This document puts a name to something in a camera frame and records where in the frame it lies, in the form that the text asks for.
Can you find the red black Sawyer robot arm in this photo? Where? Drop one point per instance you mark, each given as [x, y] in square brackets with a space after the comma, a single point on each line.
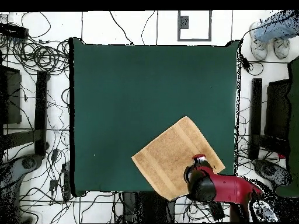
[229, 186]

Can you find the black rectangular floor device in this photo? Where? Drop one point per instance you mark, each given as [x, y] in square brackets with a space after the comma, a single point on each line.
[216, 210]

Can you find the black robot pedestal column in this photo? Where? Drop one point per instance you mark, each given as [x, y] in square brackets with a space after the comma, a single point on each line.
[149, 207]

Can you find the person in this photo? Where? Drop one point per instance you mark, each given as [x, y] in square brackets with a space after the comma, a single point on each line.
[275, 30]

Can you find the black metal stand frame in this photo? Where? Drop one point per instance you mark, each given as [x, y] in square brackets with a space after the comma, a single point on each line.
[41, 112]
[255, 116]

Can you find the gray square floor box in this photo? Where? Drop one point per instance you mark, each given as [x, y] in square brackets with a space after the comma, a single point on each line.
[183, 22]

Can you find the gray black floor stand base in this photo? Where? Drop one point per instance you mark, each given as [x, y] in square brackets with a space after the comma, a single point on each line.
[28, 163]
[268, 169]

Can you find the dark green fabric sheet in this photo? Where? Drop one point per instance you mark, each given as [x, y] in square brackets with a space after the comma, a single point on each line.
[294, 116]

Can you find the gray floor hatch frame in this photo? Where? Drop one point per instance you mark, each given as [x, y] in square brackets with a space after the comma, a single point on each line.
[193, 40]

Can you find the black power strip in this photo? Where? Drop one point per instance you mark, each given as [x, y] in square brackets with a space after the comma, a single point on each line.
[14, 30]

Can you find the dark green table cloth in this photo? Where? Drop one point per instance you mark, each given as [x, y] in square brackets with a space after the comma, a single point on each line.
[116, 93]

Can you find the tan terry towel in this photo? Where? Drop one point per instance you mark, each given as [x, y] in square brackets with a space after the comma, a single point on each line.
[168, 158]

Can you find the black box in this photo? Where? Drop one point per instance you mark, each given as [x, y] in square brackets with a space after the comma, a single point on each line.
[11, 95]
[276, 109]

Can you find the small black power adapter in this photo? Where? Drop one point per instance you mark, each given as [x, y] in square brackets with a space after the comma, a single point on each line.
[53, 185]
[55, 155]

